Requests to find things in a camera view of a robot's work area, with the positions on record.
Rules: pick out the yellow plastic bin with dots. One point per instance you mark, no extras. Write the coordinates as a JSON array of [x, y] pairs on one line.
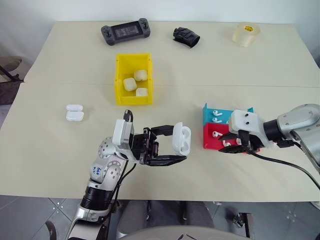
[[120, 77]]

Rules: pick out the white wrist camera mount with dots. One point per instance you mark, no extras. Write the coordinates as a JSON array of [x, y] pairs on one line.
[[120, 133], [246, 122]]

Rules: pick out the teal plastic tray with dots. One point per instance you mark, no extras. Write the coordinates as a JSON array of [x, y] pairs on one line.
[[208, 115]]

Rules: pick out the black metal floor stand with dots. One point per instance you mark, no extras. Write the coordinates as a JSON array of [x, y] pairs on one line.
[[243, 221]]

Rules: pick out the dark grey game controller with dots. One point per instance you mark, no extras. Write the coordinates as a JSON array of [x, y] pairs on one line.
[[125, 31]]

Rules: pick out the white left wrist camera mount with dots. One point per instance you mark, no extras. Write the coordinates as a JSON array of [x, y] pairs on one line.
[[120, 133]]

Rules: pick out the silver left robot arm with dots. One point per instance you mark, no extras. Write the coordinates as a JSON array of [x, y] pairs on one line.
[[111, 172]]

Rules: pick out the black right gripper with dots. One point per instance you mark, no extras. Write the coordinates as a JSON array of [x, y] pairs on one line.
[[251, 142]]

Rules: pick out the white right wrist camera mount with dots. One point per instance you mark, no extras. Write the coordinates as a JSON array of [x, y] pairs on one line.
[[246, 122]]

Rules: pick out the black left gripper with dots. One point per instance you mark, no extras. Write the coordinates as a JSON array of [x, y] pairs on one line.
[[145, 147]]

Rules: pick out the red plastic tray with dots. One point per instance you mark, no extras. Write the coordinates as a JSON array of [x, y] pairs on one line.
[[208, 140]]

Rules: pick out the dark chair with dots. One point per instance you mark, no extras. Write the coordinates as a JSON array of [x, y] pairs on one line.
[[10, 75]]

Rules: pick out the translucent tape roll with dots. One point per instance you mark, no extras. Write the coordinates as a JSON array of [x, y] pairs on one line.
[[246, 35]]

